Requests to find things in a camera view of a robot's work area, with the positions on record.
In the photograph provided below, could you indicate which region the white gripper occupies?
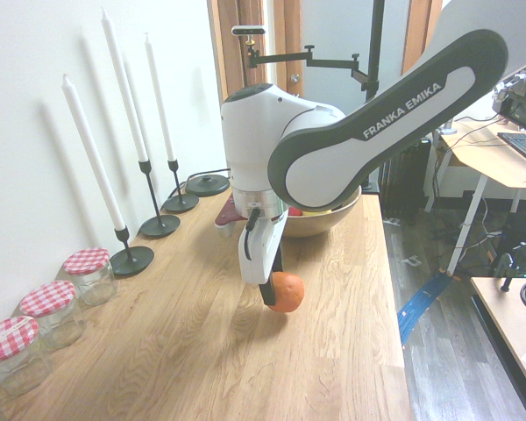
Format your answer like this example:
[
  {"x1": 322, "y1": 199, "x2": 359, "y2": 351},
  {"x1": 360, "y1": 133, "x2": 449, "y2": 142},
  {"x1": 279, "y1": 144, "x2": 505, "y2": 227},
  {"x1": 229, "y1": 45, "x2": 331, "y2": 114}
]
[{"x1": 238, "y1": 209, "x2": 289, "y2": 307}]

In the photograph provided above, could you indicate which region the orange fruit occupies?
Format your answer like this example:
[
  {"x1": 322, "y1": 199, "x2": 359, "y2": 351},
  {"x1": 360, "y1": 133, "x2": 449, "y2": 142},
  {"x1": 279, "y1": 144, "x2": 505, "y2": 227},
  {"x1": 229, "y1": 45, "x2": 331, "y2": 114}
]
[{"x1": 267, "y1": 271, "x2": 306, "y2": 314}]

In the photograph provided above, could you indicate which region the round wooden fruit bowl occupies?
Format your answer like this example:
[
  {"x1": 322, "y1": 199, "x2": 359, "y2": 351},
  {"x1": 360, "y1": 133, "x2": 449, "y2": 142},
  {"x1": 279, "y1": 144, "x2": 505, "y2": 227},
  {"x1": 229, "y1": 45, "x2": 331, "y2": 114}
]
[{"x1": 281, "y1": 183, "x2": 363, "y2": 239}]

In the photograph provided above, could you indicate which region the red plate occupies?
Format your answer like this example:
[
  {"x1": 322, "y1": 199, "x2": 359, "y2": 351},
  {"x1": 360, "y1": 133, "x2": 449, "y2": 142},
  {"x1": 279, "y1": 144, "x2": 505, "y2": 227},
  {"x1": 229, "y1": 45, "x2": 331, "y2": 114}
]
[{"x1": 213, "y1": 196, "x2": 251, "y2": 239}]

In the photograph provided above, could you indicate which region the black round appliance base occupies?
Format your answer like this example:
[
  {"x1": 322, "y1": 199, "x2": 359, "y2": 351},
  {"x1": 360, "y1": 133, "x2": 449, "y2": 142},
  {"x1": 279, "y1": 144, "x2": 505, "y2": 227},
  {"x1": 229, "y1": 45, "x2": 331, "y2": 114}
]
[{"x1": 186, "y1": 173, "x2": 231, "y2": 196}]

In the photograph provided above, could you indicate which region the black candle holder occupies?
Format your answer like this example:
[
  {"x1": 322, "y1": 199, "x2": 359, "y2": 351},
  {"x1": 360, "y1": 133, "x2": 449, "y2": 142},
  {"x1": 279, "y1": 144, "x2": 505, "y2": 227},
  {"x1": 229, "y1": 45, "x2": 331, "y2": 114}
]
[
  {"x1": 162, "y1": 159, "x2": 201, "y2": 215},
  {"x1": 109, "y1": 225, "x2": 156, "y2": 278},
  {"x1": 138, "y1": 160, "x2": 181, "y2": 239}
]

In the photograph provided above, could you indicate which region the blue floor tape strip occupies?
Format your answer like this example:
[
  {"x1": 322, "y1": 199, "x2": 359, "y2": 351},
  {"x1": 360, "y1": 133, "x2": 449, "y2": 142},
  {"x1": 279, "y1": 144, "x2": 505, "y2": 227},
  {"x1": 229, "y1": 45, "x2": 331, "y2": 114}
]
[{"x1": 395, "y1": 272, "x2": 453, "y2": 348}]

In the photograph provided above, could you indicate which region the black radiator heater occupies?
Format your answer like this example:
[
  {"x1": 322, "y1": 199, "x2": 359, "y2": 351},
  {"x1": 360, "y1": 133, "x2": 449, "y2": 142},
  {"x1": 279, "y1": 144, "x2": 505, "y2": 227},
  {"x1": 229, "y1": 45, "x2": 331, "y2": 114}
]
[{"x1": 378, "y1": 139, "x2": 434, "y2": 221}]

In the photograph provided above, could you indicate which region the glass jar red checkered lid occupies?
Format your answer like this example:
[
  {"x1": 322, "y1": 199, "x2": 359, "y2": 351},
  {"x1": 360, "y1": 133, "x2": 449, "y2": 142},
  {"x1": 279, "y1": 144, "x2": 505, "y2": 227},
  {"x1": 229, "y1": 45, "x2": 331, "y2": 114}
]
[
  {"x1": 18, "y1": 280, "x2": 89, "y2": 351},
  {"x1": 62, "y1": 246, "x2": 117, "y2": 307},
  {"x1": 0, "y1": 315, "x2": 53, "y2": 399}
]

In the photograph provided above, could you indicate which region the short white taper candle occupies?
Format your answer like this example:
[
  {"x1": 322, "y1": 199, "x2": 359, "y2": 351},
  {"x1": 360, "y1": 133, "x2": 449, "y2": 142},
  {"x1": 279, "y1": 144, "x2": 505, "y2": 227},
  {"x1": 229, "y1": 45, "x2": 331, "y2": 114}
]
[{"x1": 144, "y1": 32, "x2": 177, "y2": 163}]

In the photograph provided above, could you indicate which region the thick white taper candle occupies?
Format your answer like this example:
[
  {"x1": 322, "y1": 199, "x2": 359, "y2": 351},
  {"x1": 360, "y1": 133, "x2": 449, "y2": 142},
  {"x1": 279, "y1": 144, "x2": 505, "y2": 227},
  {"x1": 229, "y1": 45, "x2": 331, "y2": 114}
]
[{"x1": 60, "y1": 73, "x2": 127, "y2": 232}]

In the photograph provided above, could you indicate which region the tallest white taper candle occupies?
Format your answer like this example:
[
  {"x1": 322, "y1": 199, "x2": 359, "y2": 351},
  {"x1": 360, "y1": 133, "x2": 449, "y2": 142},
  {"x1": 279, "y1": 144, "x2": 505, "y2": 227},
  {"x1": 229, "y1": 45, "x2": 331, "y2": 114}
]
[{"x1": 101, "y1": 5, "x2": 150, "y2": 164}]

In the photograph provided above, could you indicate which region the light wooden office desk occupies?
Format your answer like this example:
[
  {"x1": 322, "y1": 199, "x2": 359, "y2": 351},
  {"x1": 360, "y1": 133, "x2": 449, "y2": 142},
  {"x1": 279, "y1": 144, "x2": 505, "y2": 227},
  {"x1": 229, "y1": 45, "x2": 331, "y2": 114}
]
[{"x1": 437, "y1": 118, "x2": 526, "y2": 278}]

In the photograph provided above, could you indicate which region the wooden side table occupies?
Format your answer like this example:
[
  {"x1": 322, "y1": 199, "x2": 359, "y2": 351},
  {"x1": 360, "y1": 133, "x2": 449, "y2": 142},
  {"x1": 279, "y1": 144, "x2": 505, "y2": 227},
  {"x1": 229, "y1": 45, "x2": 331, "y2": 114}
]
[{"x1": 469, "y1": 275, "x2": 526, "y2": 421}]

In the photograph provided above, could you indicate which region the black computer keyboard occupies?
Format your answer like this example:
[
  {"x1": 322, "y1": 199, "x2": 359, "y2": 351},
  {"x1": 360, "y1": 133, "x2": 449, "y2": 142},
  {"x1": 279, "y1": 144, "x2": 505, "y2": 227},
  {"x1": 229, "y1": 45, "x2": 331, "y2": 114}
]
[{"x1": 496, "y1": 131, "x2": 526, "y2": 161}]

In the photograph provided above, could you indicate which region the black camera stand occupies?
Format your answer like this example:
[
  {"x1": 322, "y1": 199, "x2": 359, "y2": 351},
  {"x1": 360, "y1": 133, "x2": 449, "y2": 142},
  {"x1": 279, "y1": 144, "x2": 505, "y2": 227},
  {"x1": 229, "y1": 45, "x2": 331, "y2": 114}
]
[{"x1": 245, "y1": 0, "x2": 387, "y2": 104}]

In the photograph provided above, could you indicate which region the silver exterior camera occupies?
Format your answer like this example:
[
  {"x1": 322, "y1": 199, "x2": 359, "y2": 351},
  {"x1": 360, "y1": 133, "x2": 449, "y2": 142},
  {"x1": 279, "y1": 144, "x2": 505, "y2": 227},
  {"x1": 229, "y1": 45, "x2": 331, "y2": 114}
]
[{"x1": 231, "y1": 24, "x2": 267, "y2": 39}]

